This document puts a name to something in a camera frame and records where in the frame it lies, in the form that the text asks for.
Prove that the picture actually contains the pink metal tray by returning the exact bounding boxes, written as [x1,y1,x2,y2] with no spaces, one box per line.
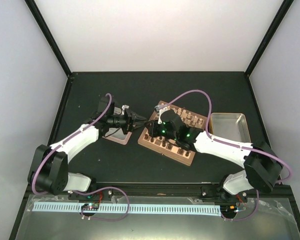
[103,127,132,145]

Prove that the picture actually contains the black frame post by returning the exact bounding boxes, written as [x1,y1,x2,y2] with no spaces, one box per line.
[244,0,294,77]
[24,0,72,77]

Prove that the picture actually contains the black frame post right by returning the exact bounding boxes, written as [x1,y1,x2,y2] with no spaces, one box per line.
[244,0,294,77]

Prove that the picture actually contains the light blue slotted cable duct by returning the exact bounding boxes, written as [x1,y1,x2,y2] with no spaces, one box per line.
[32,202,221,217]

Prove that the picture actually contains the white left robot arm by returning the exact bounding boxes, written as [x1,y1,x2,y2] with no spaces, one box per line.
[27,93,147,200]

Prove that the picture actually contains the wooden chess board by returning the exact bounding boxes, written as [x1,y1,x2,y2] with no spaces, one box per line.
[137,100,209,167]

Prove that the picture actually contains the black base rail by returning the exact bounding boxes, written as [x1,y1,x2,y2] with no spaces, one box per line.
[27,181,293,201]

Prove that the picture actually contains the black frame post left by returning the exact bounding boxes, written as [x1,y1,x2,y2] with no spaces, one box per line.
[24,0,72,77]

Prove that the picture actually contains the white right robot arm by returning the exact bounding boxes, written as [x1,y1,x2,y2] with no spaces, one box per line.
[145,109,283,202]

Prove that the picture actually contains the yellow metal tray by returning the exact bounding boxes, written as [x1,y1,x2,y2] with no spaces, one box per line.
[208,112,252,150]

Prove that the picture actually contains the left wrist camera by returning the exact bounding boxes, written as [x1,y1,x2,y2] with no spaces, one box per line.
[114,105,129,115]

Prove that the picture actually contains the white chess pieces row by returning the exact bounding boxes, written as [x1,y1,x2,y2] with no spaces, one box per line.
[169,105,207,130]

